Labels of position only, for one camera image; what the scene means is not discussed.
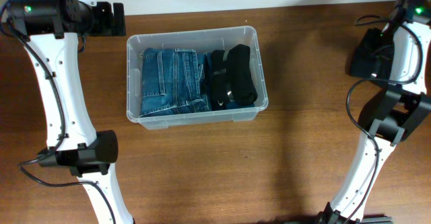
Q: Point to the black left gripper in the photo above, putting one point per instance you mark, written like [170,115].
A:
[110,19]

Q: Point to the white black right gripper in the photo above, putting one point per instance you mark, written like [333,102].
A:
[396,60]

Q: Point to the black garment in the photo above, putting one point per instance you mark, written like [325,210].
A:
[361,62]
[230,76]

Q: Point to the dark blue jeans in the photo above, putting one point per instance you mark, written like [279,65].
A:
[173,82]

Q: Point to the blue garment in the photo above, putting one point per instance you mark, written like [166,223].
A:
[215,106]

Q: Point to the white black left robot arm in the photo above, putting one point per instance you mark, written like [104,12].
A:
[54,32]

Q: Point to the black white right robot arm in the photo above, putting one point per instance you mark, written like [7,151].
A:
[394,58]

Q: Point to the clear plastic storage bin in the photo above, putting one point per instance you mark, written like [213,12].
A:
[201,41]

